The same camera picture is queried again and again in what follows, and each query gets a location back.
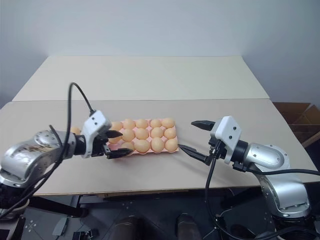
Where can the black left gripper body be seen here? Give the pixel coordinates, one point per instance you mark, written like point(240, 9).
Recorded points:
point(98, 148)

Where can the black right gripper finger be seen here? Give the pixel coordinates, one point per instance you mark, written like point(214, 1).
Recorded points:
point(203, 125)
point(196, 154)

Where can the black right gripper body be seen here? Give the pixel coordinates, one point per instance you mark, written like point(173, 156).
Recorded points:
point(218, 151)

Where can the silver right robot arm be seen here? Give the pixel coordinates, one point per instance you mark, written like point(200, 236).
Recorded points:
point(275, 155)

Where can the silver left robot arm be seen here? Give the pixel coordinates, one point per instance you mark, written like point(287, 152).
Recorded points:
point(22, 155)

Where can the brown egg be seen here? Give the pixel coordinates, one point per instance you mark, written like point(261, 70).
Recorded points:
point(141, 123)
point(157, 144)
point(155, 123)
point(171, 144)
point(156, 132)
point(75, 130)
point(114, 140)
point(167, 122)
point(142, 133)
point(128, 134)
point(128, 145)
point(170, 133)
point(116, 125)
point(129, 123)
point(142, 146)

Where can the pink egg tray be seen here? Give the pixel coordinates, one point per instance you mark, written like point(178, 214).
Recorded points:
point(150, 152)

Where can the dark rounded shape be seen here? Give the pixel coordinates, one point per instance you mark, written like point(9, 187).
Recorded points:
point(186, 227)
point(131, 228)

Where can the brown cardboard box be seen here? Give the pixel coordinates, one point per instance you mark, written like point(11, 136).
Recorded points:
point(300, 120)

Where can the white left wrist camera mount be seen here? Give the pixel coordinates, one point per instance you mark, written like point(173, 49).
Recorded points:
point(96, 120)

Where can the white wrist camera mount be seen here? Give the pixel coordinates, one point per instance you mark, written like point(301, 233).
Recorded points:
point(96, 120)
point(228, 130)

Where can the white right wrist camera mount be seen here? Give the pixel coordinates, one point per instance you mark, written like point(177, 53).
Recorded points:
point(228, 130)

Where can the black table frame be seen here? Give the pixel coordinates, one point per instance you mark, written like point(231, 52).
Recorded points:
point(78, 205)

